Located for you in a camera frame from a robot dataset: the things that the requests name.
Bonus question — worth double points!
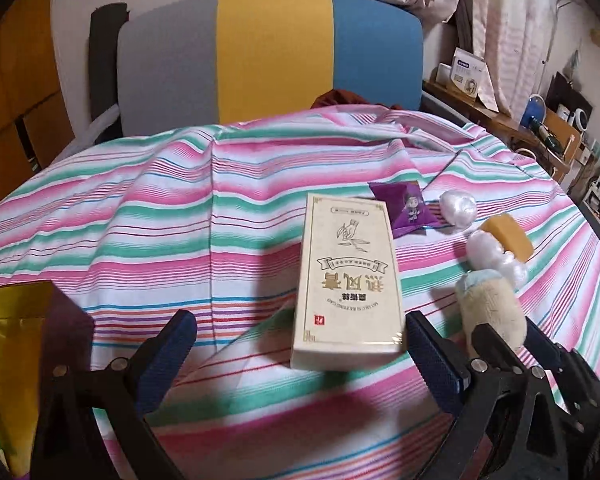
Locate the grey yellow blue headboard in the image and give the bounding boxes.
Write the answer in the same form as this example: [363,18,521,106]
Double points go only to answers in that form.
[117,0,424,136]

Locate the wooden side shelf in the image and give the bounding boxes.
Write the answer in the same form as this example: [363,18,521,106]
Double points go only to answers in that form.
[422,80,576,183]

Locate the cream tall carton box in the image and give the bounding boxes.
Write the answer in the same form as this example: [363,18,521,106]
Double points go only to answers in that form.
[290,193,405,372]

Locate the striped pink green bedsheet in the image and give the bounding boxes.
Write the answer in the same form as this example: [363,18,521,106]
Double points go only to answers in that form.
[0,105,600,479]

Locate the white blue medicine box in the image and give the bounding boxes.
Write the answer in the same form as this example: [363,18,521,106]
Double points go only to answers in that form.
[448,48,486,100]

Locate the white pearly plastic packet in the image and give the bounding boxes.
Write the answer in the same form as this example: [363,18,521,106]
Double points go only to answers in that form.
[466,230,528,289]

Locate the gold metal tin box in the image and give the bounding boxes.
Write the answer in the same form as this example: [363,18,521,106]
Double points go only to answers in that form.
[0,281,95,479]

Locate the wooden wardrobe panels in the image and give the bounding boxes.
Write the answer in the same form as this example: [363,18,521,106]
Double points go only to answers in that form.
[0,0,74,201]

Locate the black rolled mat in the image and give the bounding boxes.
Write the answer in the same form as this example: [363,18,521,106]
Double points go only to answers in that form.
[87,2,129,120]

